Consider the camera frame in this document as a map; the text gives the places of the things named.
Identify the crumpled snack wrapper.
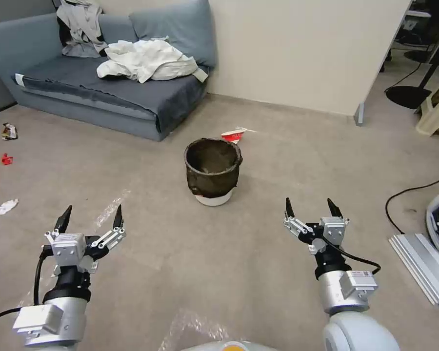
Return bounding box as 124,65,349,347
0,122,19,141

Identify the grey blue sofa cushion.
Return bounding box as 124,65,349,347
128,0,219,71

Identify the clear plastic film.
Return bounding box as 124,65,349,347
159,308,237,351
93,188,133,229

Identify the crumpled white blanket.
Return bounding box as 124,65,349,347
96,36,200,84

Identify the grey crumpled clothing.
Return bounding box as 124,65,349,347
56,0,109,59

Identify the grey blue sofa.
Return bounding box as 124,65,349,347
0,0,219,143

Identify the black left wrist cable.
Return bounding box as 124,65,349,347
0,245,54,328

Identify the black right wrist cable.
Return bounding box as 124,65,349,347
322,235,382,275

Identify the white bin with black liner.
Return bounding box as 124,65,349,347
183,137,244,208

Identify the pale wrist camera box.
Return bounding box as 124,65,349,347
319,216,347,245
51,233,86,269

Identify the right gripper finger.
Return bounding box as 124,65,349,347
281,197,315,240
326,197,352,228

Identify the black round stand base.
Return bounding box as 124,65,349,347
383,36,439,110

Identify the beige plastic stool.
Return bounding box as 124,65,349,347
415,68,439,138

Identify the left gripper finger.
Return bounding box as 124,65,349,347
44,204,74,244
94,203,128,254

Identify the silver aluminium rail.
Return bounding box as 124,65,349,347
387,233,439,306

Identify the white robot front shell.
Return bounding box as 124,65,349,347
184,340,279,351

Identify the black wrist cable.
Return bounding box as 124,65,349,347
322,235,382,275
0,245,54,328

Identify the crumpled white paper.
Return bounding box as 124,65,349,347
0,198,20,215

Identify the black floor cable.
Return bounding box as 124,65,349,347
384,176,439,235

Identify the grey partition foot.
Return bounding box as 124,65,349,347
352,103,367,128

